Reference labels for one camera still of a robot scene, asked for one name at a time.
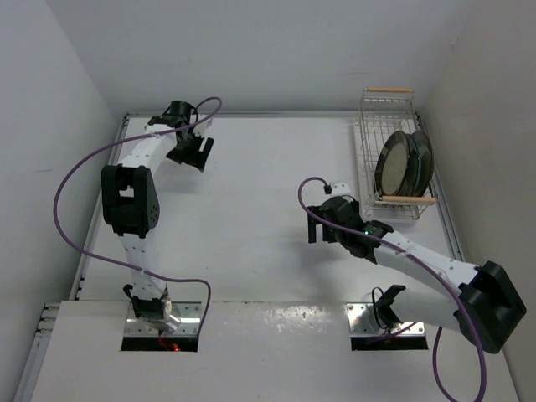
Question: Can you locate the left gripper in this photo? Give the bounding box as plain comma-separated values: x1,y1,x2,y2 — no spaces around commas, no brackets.
166,129,213,171

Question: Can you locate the black rimmed patterned plate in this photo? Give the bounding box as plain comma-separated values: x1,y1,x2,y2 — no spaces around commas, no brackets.
374,131,410,196

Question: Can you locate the blue floral plate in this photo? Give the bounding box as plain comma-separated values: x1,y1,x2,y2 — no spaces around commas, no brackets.
405,134,421,197

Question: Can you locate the grey rimmed cream plate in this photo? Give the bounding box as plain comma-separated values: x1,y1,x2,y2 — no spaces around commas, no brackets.
412,131,434,197

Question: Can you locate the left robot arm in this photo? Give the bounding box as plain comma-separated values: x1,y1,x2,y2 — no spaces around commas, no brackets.
100,100,214,334

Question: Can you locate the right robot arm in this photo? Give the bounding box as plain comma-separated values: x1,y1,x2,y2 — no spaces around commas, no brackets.
306,196,527,354

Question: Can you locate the white drip tray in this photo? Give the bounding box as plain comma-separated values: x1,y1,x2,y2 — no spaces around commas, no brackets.
353,116,420,223

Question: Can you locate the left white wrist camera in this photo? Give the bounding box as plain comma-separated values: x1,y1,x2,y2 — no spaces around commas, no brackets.
193,115,213,137

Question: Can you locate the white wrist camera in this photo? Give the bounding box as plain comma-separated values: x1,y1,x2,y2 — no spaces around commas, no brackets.
324,181,352,198
193,115,213,137

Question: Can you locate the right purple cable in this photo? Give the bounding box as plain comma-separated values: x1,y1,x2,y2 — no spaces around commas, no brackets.
297,177,487,402

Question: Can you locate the purple cable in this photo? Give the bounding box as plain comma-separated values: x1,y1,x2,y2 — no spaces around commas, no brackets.
52,96,223,334
297,177,487,402

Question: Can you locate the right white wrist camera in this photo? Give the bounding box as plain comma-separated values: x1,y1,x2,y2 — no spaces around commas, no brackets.
324,181,352,198

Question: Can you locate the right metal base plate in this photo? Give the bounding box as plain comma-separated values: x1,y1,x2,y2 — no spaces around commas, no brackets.
346,302,425,338

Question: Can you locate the metal base plate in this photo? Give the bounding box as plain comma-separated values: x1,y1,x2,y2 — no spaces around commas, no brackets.
123,301,203,338
346,302,425,338

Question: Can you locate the white wire dish rack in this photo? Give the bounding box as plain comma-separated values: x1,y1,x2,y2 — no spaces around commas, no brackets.
353,87,436,220

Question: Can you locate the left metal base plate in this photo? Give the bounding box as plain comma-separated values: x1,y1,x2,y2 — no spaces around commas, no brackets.
123,301,203,338

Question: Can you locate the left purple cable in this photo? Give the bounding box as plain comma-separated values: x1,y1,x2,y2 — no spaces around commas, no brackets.
52,96,223,334

